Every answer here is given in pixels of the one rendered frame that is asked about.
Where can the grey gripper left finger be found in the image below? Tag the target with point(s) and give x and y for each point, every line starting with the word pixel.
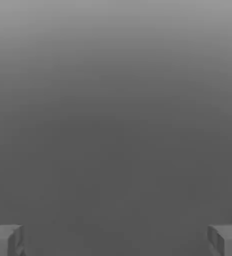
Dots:
pixel 1 242

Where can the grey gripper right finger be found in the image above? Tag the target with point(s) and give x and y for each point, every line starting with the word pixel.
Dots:
pixel 230 243

